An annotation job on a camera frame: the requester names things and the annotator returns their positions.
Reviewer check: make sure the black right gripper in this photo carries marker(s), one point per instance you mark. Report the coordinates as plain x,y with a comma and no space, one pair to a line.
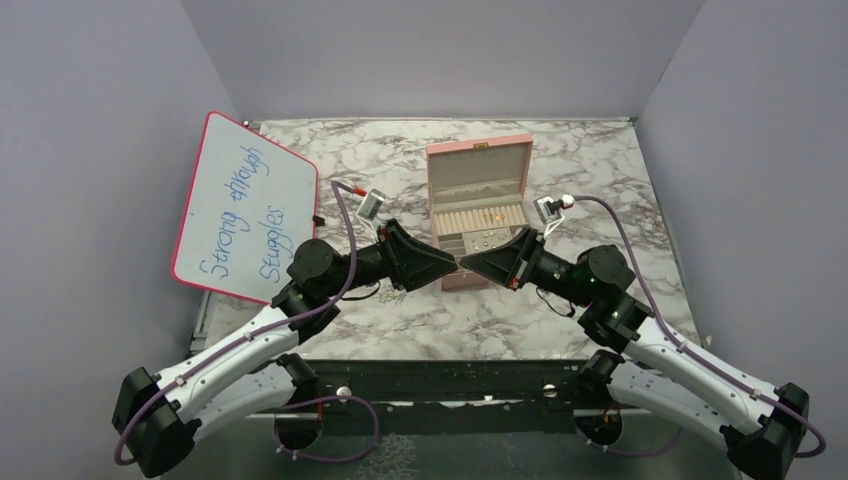
509,263

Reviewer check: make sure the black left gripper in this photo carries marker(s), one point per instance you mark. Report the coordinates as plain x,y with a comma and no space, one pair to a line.
412,263

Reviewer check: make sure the pink jewelry box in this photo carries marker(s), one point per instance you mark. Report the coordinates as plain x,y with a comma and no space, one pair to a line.
476,191

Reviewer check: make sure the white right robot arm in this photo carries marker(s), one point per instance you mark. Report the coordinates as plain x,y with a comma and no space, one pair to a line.
642,364

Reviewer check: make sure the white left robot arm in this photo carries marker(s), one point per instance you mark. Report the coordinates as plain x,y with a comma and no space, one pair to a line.
159,417

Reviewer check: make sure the pink-framed whiteboard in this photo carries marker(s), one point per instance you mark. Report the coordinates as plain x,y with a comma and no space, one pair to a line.
250,204

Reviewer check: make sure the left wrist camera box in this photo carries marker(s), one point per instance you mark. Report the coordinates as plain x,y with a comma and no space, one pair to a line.
370,205

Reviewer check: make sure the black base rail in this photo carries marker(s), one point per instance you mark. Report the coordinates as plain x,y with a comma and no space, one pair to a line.
405,397

